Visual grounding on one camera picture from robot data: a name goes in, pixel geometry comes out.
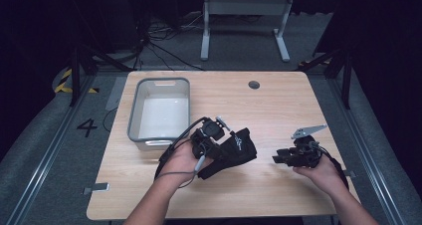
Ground person's left hand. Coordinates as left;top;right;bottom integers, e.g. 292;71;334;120
158;139;214;189

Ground person's right hand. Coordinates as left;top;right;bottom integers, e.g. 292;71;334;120
293;153;350;196

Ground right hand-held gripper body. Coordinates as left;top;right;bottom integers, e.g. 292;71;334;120
286;123;328;169

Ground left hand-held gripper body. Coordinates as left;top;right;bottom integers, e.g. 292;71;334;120
190;115;234;160

